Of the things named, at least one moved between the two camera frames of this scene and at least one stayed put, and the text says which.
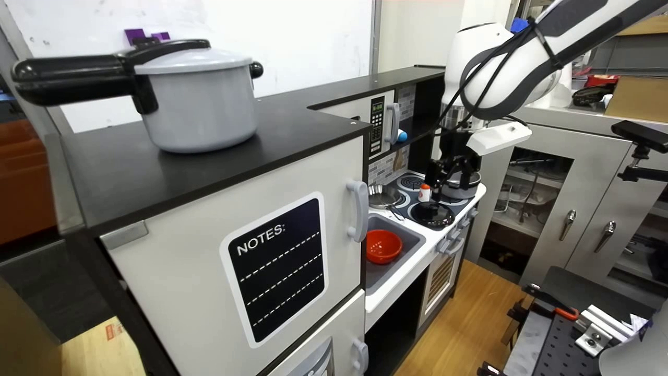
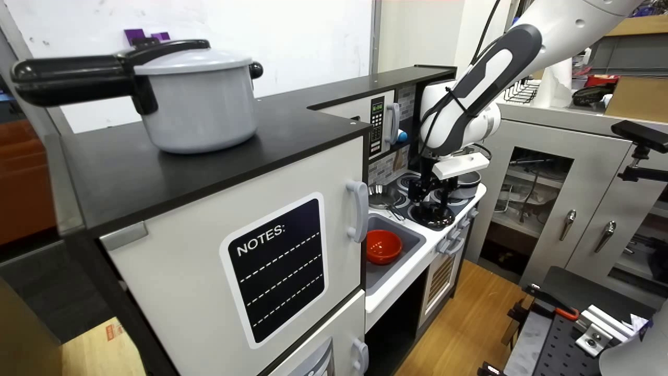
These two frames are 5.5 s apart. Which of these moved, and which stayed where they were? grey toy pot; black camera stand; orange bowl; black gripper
Moved: black gripper
Stayed: grey toy pot; orange bowl; black camera stand
